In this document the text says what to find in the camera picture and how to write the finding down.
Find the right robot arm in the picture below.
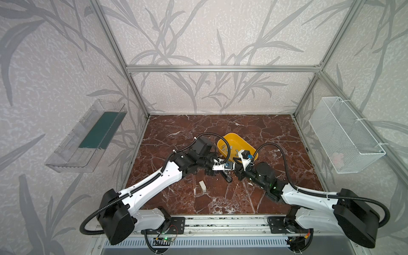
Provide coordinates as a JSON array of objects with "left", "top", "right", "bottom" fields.
[{"left": 234, "top": 161, "right": 390, "bottom": 249}]

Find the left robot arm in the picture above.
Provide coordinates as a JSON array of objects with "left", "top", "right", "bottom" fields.
[{"left": 79, "top": 134, "right": 227, "bottom": 245}]

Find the yellow plastic tray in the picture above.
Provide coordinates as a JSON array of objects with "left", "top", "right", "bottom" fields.
[{"left": 217, "top": 133, "right": 256, "bottom": 161}]

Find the green circuit board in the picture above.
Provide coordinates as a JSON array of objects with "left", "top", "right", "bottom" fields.
[{"left": 153, "top": 236, "right": 176, "bottom": 246}]

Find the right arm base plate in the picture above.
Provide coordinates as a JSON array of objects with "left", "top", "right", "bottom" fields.
[{"left": 267, "top": 216, "right": 292, "bottom": 234}]

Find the aluminium front rail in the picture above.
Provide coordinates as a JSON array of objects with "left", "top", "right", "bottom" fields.
[{"left": 92, "top": 214, "right": 361, "bottom": 238}]

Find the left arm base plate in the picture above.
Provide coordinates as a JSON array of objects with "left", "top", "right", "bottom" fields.
[{"left": 158, "top": 217, "right": 186, "bottom": 234}]

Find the white wire basket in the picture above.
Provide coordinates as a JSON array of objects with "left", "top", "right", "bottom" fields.
[{"left": 309, "top": 97, "right": 386, "bottom": 174}]

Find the clear plastic wall shelf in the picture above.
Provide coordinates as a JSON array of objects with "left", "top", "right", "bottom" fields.
[{"left": 45, "top": 99, "right": 128, "bottom": 173}]

